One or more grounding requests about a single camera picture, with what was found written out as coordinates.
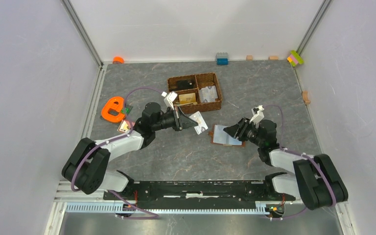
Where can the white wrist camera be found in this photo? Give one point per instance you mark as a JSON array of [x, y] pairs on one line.
[[169, 99], [258, 115]]

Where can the blue grey toy brick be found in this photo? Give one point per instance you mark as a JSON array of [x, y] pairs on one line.
[[222, 58]]

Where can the brown leather card holder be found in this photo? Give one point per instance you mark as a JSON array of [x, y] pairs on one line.
[[219, 136]]

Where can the green pink yellow brick stack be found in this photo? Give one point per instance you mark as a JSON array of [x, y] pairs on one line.
[[295, 59]]

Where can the white cards in basket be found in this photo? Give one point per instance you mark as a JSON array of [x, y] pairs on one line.
[[208, 94]]

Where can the white card gold chip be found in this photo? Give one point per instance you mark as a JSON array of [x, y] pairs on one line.
[[202, 126]]

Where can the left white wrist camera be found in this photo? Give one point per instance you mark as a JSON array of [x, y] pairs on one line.
[[169, 99]]

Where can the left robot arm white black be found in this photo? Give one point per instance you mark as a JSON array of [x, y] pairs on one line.
[[86, 168]]

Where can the gold card in basket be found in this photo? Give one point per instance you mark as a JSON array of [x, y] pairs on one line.
[[187, 98]]

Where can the green toy block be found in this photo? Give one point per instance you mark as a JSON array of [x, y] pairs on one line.
[[127, 109]]

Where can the dark grey card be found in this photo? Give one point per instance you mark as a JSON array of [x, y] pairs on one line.
[[184, 85]]

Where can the pink card on table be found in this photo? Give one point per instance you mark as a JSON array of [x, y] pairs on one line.
[[125, 125]]

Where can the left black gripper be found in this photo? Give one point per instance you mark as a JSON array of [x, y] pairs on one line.
[[181, 120]]

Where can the wooden arch block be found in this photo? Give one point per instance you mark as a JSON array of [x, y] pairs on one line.
[[305, 98]]

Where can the brown wicker divided basket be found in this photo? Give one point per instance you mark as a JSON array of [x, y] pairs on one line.
[[201, 80]]

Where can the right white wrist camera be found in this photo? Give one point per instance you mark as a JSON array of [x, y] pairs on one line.
[[258, 115]]

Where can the flat wooden block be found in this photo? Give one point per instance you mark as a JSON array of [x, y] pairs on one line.
[[273, 57]]

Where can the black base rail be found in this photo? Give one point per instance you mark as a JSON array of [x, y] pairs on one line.
[[202, 195]]

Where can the orange plastic letter toy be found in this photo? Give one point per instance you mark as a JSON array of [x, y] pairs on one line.
[[112, 110]]

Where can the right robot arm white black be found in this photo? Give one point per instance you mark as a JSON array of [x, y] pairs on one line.
[[313, 179]]

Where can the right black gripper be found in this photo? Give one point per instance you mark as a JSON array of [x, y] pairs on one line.
[[243, 125]]

